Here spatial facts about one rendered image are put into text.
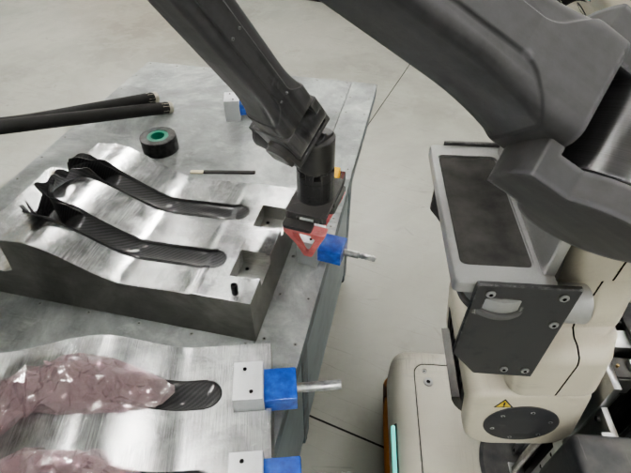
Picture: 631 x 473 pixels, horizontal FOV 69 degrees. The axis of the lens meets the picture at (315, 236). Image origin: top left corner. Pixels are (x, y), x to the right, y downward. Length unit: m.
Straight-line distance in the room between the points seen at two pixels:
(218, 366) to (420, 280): 1.35
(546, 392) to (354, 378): 0.96
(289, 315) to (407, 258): 1.27
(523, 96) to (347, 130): 0.92
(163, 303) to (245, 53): 0.39
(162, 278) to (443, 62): 0.54
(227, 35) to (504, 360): 0.45
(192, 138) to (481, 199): 0.75
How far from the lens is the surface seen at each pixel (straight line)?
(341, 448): 1.50
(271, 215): 0.79
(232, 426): 0.59
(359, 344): 1.66
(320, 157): 0.65
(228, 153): 1.08
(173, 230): 0.77
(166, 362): 0.64
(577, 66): 0.27
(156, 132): 1.13
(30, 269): 0.81
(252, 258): 0.72
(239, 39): 0.46
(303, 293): 0.76
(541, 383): 0.69
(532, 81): 0.25
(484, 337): 0.55
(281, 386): 0.59
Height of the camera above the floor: 1.39
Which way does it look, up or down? 44 degrees down
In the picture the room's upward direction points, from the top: straight up
